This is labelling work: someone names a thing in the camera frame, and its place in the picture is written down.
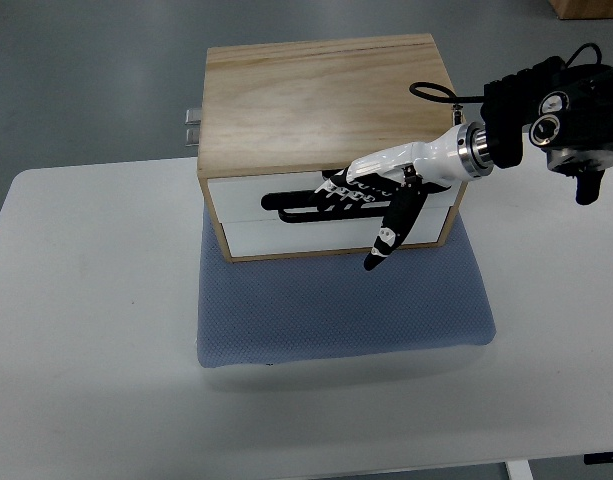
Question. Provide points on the silver metal clamp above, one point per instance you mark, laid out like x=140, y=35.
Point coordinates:
x=193, y=116
x=192, y=137

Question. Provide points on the silver metal clamp upper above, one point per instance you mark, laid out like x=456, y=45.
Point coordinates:
x=193, y=116

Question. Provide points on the silver metal clamp lower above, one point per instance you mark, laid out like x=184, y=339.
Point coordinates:
x=192, y=137

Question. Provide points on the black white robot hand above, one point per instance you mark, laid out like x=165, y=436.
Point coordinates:
x=404, y=177

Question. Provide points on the white drawer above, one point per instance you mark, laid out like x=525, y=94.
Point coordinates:
x=237, y=199

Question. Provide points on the white table leg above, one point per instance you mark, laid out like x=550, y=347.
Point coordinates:
x=518, y=470

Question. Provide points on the black drawer handle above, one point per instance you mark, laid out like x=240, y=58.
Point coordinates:
x=293, y=207

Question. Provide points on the wooden drawer cabinet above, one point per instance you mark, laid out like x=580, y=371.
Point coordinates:
x=305, y=107

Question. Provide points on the black table control panel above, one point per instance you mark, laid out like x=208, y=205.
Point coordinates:
x=598, y=458

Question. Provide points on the blue grey foam mat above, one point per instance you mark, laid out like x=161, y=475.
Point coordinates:
x=278, y=311

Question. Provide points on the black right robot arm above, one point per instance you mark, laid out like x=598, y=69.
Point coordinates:
x=559, y=106

